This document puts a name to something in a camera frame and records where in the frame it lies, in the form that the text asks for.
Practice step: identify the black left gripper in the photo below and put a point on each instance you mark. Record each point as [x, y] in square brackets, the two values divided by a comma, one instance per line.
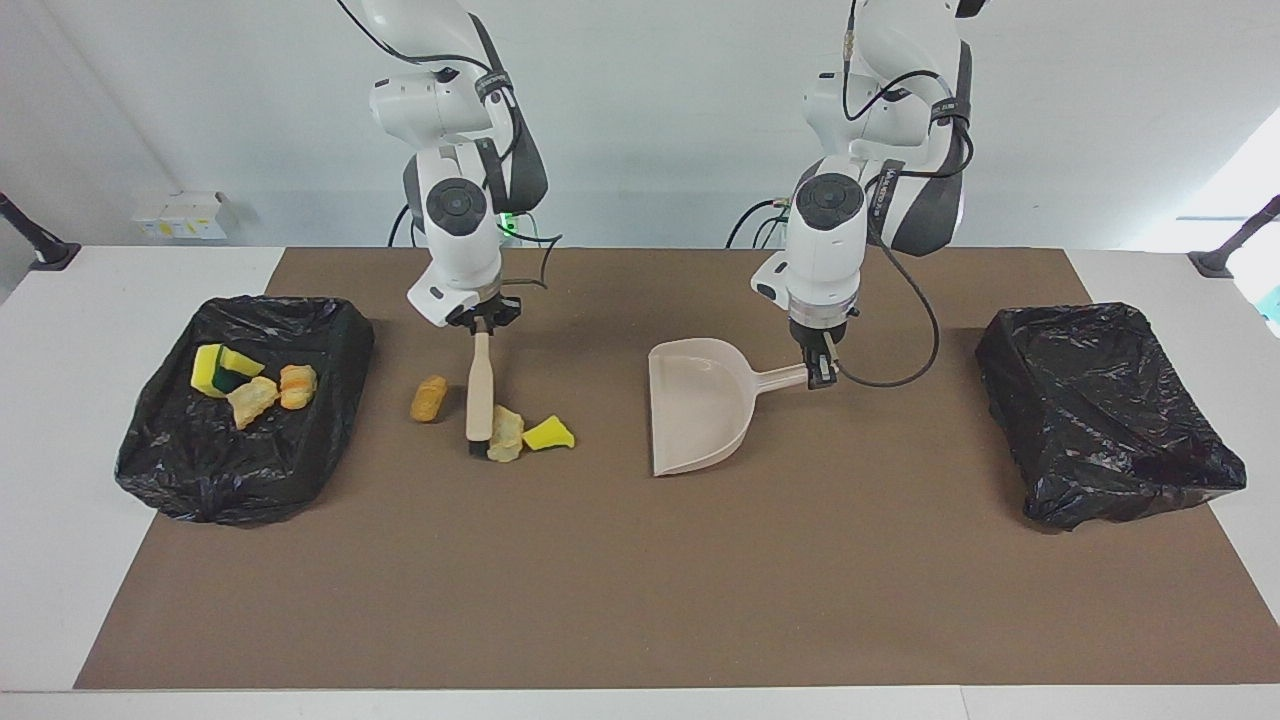
[820, 330]

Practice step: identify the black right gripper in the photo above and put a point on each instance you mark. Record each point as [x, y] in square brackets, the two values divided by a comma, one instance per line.
[485, 310]

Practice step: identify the beige hand brush black bristles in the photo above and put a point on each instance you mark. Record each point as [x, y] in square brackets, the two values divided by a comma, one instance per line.
[480, 390]

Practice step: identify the orange-brown bread roll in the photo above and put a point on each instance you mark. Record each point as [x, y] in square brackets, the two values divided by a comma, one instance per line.
[429, 398]

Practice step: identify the beige foam chunk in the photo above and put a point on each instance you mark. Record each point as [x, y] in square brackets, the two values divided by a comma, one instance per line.
[507, 435]
[252, 402]
[297, 387]

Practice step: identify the small yellow sponge wedge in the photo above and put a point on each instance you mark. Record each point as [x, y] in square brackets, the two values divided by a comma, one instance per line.
[548, 435]

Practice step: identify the beige plastic dustpan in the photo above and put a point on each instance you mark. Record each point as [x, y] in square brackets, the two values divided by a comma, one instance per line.
[700, 400]

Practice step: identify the plain yellow sponge block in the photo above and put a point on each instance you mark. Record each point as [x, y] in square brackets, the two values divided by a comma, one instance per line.
[245, 361]

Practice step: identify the yellow sponge with green pad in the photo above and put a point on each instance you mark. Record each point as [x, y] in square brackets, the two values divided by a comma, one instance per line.
[205, 372]

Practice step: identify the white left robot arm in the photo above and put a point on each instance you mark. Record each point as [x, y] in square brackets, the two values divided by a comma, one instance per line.
[830, 260]

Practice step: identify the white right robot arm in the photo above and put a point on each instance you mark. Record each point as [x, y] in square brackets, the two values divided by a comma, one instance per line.
[460, 250]

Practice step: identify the bin lined with black bag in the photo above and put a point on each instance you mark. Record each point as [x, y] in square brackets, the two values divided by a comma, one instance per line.
[200, 460]
[1100, 420]

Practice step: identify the brown table mat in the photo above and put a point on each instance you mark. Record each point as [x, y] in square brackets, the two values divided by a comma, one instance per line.
[640, 620]

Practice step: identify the white box with yellow labels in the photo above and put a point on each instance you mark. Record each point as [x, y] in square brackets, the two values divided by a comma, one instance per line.
[185, 215]

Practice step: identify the teal object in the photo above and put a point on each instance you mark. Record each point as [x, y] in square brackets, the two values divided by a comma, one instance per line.
[1270, 305]

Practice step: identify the black camera stand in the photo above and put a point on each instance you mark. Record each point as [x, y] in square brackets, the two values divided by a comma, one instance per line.
[1225, 255]
[45, 250]

